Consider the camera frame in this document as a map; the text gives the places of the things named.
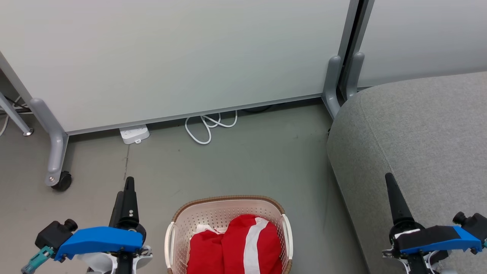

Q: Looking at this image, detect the white coiled power cable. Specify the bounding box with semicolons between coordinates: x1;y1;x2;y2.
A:
185;110;239;145

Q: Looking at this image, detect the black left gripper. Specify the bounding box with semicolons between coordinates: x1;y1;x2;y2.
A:
110;176;147;274

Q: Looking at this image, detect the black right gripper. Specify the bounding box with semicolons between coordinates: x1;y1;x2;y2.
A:
385;173;424;250

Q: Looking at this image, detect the grey partition foot with caster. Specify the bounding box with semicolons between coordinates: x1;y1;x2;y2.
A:
29;98;70;187

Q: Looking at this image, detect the white power strip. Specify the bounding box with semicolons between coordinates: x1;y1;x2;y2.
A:
119;124;150;145

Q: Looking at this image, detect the grey metal table leg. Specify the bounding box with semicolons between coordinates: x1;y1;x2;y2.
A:
0;91;34;137

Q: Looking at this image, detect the white perforated laundry basket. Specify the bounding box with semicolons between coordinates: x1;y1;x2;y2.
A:
164;195;293;274

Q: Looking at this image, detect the wide white partition panel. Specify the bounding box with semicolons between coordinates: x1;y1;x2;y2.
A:
0;0;360;136

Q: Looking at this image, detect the grey fabric sofa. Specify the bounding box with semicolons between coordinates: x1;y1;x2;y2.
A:
326;71;487;274

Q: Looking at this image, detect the black caster wheel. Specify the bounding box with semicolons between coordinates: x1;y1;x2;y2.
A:
51;171;73;192

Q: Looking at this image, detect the red and white garment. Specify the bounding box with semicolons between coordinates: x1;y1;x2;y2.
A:
186;214;284;274

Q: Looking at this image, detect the narrow white partition panel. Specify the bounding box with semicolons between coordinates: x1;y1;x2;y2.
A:
357;0;487;89

